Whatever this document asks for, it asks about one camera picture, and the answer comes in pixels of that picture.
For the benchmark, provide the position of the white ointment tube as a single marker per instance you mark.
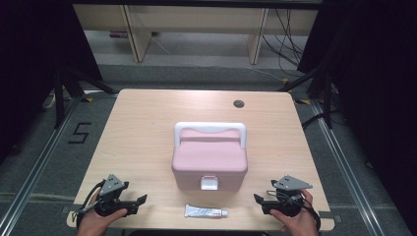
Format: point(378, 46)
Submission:
point(203, 211)

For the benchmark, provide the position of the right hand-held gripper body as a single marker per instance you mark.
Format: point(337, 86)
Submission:
point(290, 183)

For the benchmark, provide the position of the black curtain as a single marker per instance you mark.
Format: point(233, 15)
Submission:
point(377, 98)
point(32, 65)

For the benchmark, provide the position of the person's left hand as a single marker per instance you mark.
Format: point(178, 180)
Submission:
point(98, 224)

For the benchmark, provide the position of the person's right hand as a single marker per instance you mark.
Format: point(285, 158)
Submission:
point(300, 224)

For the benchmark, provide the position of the pink storage box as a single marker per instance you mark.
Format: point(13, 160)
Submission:
point(209, 157)

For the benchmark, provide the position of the black metal stand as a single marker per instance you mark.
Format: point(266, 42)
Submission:
point(327, 98)
point(59, 98)

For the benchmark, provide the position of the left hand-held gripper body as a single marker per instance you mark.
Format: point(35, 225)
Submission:
point(112, 185)

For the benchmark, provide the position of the aluminium floor rail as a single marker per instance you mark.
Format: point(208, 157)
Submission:
point(344, 170)
point(36, 167)

